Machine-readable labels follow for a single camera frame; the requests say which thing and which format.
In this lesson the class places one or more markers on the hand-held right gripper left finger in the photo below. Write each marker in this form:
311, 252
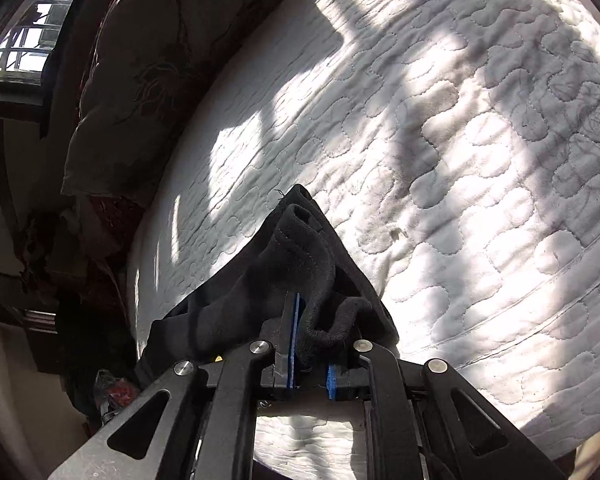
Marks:
294, 355

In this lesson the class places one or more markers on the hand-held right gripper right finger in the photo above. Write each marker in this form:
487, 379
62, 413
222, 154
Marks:
333, 382

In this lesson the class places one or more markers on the black pants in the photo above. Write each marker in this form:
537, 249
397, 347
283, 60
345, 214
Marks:
280, 260

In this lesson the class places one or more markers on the red plastic bag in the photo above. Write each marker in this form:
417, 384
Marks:
115, 392

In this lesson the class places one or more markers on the red patterned blanket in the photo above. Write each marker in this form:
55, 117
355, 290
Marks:
100, 240

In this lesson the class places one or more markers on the white quilted mattress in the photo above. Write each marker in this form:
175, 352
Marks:
430, 160

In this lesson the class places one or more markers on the grey floral pillow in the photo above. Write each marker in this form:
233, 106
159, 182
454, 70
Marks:
155, 60

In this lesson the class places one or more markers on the window with railing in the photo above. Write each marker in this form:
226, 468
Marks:
35, 20

